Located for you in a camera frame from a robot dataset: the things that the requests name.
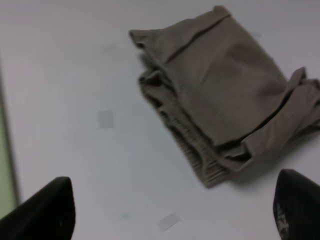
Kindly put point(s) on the clear tape strip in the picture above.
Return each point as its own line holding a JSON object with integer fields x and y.
{"x": 168, "y": 221}

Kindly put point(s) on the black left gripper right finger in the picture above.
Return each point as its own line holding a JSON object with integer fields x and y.
{"x": 296, "y": 206}

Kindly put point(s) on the khaki shorts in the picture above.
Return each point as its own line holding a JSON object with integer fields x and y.
{"x": 222, "y": 97}

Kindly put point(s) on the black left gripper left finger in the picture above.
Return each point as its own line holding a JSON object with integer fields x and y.
{"x": 50, "y": 214}

